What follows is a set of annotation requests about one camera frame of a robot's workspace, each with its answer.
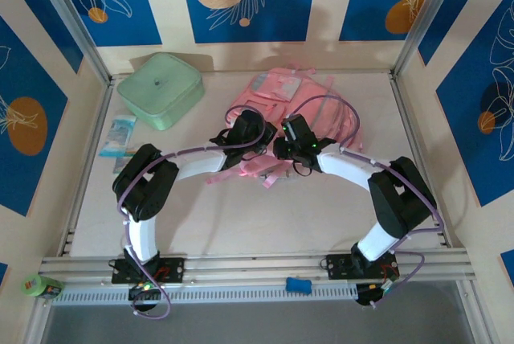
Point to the pink student backpack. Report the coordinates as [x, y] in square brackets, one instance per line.
[313, 87]

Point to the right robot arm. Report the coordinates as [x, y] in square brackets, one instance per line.
[349, 171]

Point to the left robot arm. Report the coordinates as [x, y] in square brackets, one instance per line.
[144, 187]

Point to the small colourful card pack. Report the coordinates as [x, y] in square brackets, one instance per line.
[122, 162]

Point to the blue white tissue pack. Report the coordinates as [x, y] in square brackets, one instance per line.
[116, 133]

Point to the mint green storage case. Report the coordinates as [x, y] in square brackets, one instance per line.
[156, 87]

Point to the blue bone-shaped object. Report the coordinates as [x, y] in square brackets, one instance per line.
[298, 284]

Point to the blue panel large beige circle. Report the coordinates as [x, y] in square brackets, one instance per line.
[281, 18]

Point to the black base connector module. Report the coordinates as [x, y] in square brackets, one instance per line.
[144, 291]
[367, 293]

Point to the green tape roll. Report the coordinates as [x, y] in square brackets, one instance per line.
[32, 285]

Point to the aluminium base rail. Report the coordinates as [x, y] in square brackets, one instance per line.
[257, 265]

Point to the aluminium frame post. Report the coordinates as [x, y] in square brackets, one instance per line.
[71, 18]
[429, 18]

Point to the blue wall panel orange oval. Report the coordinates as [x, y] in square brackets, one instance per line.
[24, 119]

